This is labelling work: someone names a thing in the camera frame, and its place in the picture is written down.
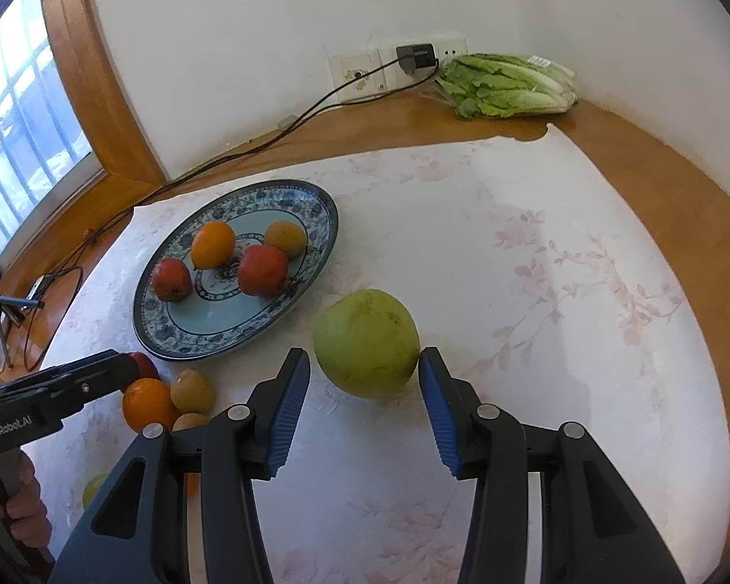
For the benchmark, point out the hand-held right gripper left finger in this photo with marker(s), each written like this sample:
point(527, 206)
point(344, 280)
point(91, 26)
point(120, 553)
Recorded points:
point(289, 413)

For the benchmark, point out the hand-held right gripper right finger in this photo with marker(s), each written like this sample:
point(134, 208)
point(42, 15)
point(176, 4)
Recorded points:
point(438, 420)

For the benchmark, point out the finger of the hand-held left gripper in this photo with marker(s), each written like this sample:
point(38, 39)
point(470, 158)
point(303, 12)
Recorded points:
point(79, 363)
point(85, 386)

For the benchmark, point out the small red apple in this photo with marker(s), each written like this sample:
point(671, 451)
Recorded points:
point(171, 280)
point(147, 368)

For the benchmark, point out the brown kiwi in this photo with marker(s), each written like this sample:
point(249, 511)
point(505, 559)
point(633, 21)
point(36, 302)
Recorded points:
point(193, 390)

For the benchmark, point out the small brown pear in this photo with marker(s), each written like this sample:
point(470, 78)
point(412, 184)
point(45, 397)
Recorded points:
point(190, 421)

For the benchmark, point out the large green pear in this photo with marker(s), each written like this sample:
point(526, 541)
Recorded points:
point(365, 344)

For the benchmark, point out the small green pear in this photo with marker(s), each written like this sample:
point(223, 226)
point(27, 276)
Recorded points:
point(94, 491)

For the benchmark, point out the blue floral ceramic plate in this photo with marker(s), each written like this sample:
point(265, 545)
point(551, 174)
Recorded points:
point(219, 322)

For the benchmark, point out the large red apple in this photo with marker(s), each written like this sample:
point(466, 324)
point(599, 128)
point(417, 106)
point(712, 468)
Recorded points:
point(261, 271)

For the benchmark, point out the large brown pear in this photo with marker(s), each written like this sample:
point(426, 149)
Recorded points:
point(286, 238)

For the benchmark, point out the person's left hand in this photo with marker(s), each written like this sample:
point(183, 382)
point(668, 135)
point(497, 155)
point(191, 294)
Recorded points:
point(30, 517)

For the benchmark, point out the black tripod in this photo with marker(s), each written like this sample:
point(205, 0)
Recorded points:
point(18, 301)

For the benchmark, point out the white floral tablecloth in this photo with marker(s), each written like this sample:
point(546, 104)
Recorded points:
point(523, 316)

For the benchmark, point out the barred window glass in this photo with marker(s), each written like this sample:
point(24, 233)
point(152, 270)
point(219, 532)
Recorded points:
point(24, 121)

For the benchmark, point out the bagged green lettuce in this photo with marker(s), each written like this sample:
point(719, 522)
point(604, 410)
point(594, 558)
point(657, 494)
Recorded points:
point(499, 88)

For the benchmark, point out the black plug-in charger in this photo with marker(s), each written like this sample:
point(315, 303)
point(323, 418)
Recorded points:
point(417, 58)

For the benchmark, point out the wooden window frame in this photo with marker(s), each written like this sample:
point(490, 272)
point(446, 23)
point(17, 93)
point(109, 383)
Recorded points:
point(97, 103)

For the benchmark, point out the stained white wall socket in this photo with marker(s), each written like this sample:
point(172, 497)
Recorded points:
point(353, 76)

